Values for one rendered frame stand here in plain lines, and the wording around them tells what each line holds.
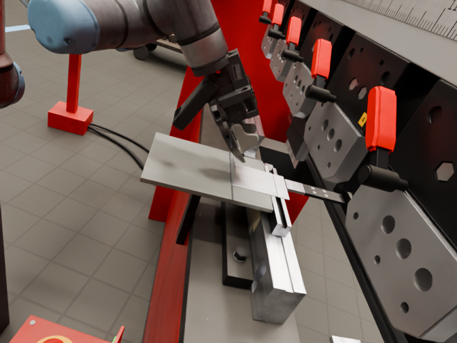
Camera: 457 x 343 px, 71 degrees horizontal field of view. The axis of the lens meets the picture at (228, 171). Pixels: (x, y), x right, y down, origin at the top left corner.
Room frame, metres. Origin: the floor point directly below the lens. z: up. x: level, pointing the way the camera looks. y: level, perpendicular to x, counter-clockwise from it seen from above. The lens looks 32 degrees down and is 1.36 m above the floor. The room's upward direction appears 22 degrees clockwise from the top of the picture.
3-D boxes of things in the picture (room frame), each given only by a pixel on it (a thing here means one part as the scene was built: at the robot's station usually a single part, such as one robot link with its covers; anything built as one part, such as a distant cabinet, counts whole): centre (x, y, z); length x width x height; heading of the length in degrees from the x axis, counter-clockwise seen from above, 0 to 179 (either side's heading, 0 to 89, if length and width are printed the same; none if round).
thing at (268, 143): (1.14, -0.37, 0.81); 0.64 x 0.08 x 0.14; 104
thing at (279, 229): (0.58, -0.11, 0.99); 0.20 x 0.03 x 0.03; 14
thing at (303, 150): (0.61, -0.11, 1.13); 0.10 x 0.02 x 0.10; 14
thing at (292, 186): (0.66, -0.26, 1.01); 0.26 x 0.12 x 0.05; 104
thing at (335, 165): (0.44, -0.15, 1.26); 0.15 x 0.09 x 0.17; 14
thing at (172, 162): (0.57, 0.04, 1.00); 0.26 x 0.18 x 0.01; 104
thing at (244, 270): (0.56, -0.06, 0.89); 0.30 x 0.05 x 0.03; 14
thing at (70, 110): (1.98, 1.23, 0.42); 0.25 x 0.20 x 0.83; 104
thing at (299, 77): (0.63, -0.10, 1.26); 0.15 x 0.09 x 0.17; 14
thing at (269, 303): (0.56, -0.12, 0.92); 0.39 x 0.06 x 0.10; 14
